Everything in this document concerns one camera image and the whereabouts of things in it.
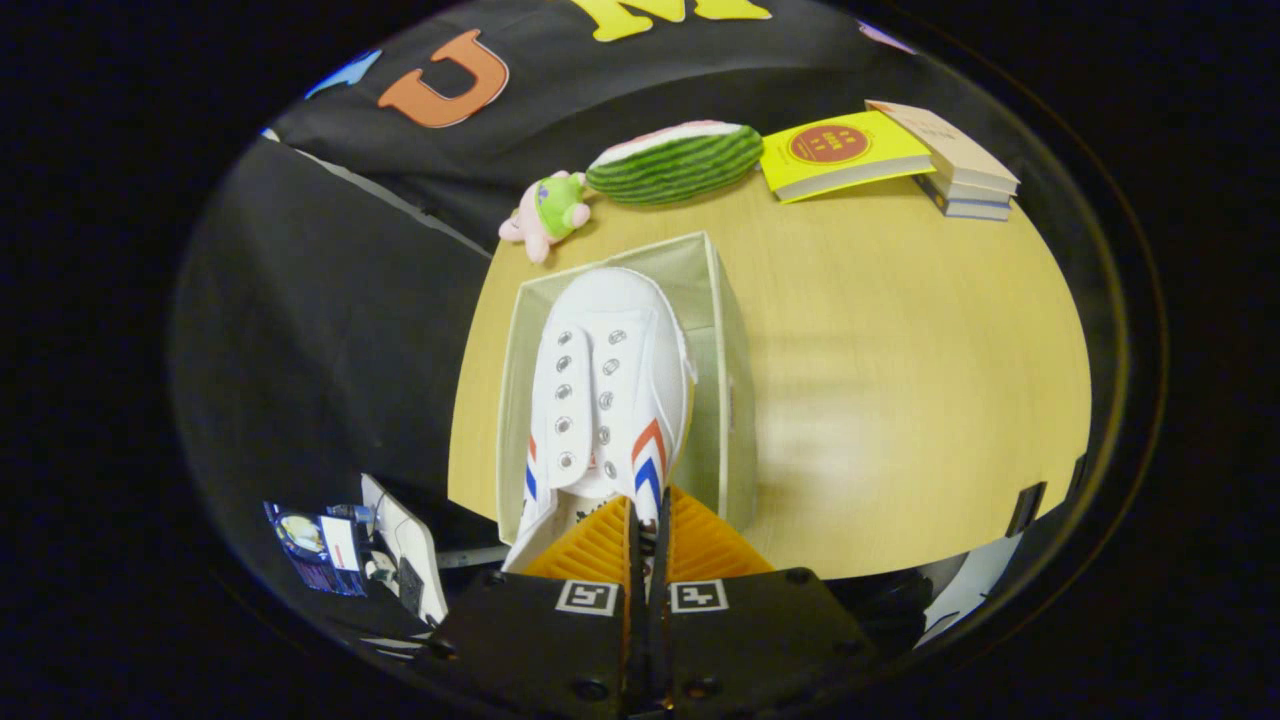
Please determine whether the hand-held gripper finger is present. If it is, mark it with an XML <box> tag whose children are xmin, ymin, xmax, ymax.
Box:
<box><xmin>648</xmin><ymin>485</ymin><xmax>876</xmax><ymax>713</ymax></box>
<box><xmin>430</xmin><ymin>495</ymin><xmax>647</xmax><ymax>716</ymax></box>

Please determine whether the beige fabric storage box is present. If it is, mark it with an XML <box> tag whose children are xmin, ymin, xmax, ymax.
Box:
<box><xmin>496</xmin><ymin>232</ymin><xmax>759</xmax><ymax>546</ymax></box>

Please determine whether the white shoe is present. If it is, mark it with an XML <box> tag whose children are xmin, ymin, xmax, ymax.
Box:
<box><xmin>503</xmin><ymin>266</ymin><xmax>698</xmax><ymax>576</ymax></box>

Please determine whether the white flat device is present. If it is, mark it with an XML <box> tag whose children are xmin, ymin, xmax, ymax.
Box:
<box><xmin>360</xmin><ymin>473</ymin><xmax>449</xmax><ymax>628</ymax></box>

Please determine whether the blue printed carton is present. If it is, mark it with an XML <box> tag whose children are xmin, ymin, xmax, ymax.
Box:
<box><xmin>263</xmin><ymin>500</ymin><xmax>371</xmax><ymax>598</ymax></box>

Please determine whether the black backdrop cloth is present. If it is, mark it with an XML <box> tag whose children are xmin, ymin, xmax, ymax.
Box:
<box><xmin>170</xmin><ymin>0</ymin><xmax>1121</xmax><ymax>641</ymax></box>

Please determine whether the pink and green plush toy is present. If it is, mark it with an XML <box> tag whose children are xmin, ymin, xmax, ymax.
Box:
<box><xmin>498</xmin><ymin>171</ymin><xmax>593</xmax><ymax>265</ymax></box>

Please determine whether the watermelon slice plush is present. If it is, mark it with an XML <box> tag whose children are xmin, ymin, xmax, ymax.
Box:
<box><xmin>585</xmin><ymin>120</ymin><xmax>766</xmax><ymax>207</ymax></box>

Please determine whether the yellow book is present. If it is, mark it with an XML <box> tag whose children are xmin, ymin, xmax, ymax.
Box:
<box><xmin>760</xmin><ymin>110</ymin><xmax>936</xmax><ymax>204</ymax></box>

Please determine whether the blue-grey paperback book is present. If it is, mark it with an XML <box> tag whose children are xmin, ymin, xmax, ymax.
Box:
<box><xmin>915</xmin><ymin>180</ymin><xmax>1013</xmax><ymax>222</ymax></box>

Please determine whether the white paperback book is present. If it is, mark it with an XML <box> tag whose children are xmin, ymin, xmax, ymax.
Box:
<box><xmin>920</xmin><ymin>170</ymin><xmax>1016</xmax><ymax>206</ymax></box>

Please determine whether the beige paperback book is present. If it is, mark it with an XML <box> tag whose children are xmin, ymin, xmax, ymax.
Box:
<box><xmin>865</xmin><ymin>100</ymin><xmax>1021</xmax><ymax>196</ymax></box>

